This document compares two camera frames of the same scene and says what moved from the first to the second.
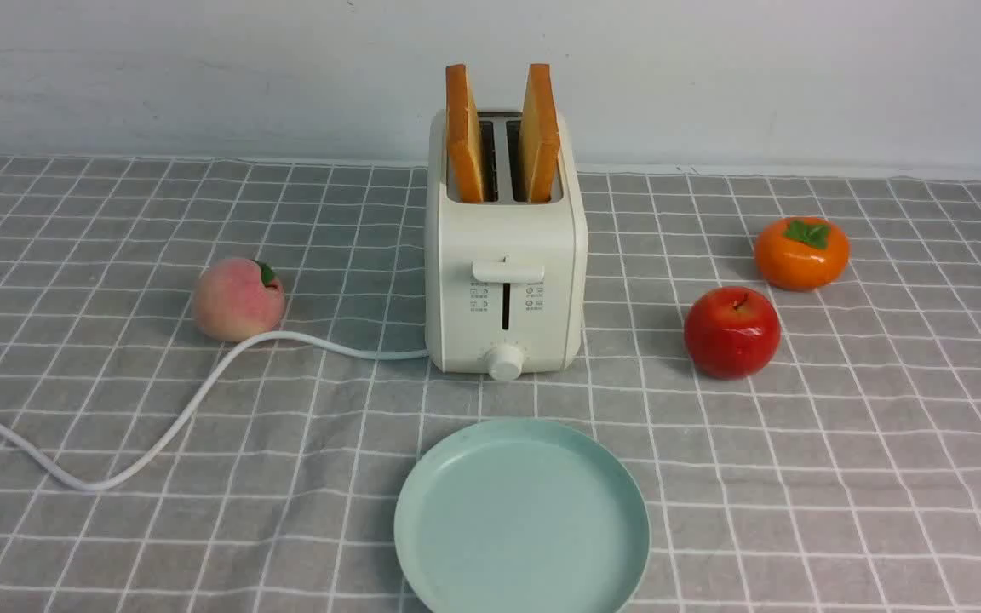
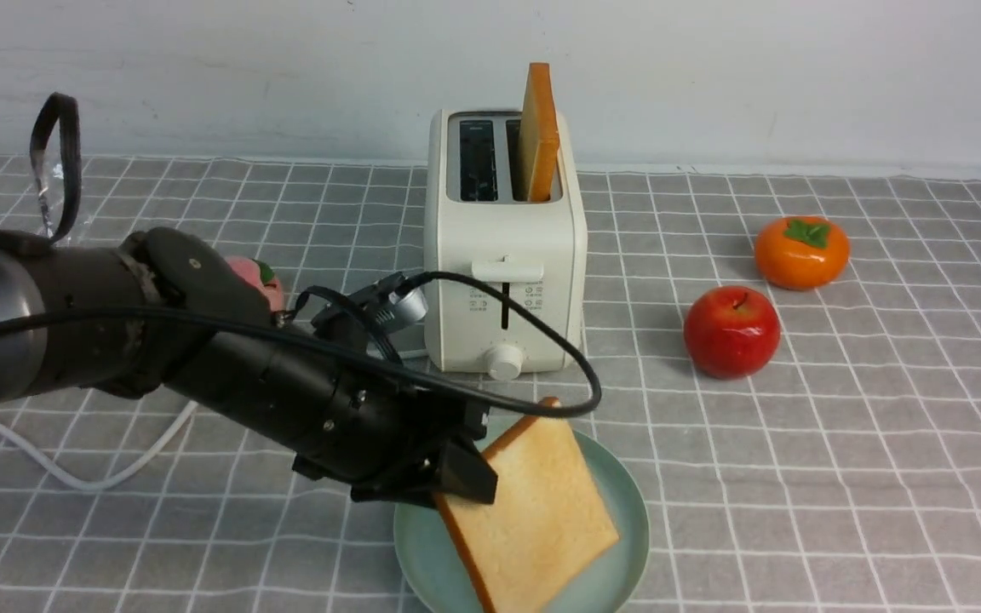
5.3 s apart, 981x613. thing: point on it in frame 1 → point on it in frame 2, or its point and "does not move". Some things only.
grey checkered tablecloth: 883,462 does not move
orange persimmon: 802,254 does not move
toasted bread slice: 464,146 → 547,527
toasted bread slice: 541,138 does not move
